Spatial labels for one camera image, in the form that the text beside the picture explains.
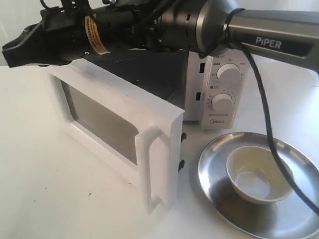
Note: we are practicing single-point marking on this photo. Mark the white control knob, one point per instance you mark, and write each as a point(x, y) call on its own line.
point(222, 103)
point(229, 74)

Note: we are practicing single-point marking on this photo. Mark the small white ceramic bowl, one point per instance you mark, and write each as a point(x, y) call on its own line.
point(255, 176)

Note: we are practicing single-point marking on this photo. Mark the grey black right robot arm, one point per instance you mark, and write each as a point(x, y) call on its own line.
point(207, 27)

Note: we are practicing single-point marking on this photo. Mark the white microwave oven body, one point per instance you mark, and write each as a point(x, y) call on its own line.
point(182, 79)

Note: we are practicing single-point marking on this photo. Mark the round stainless steel plate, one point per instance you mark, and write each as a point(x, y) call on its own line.
point(290, 218)

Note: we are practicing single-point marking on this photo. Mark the upper white control knob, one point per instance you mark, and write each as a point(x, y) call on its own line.
point(229, 74)

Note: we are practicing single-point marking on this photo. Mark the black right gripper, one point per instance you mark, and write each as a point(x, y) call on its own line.
point(74, 29)

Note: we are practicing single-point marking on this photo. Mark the white microwave door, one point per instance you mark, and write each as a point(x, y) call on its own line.
point(134, 132)

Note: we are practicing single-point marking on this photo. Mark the lower white control knob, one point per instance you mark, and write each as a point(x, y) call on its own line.
point(222, 103)

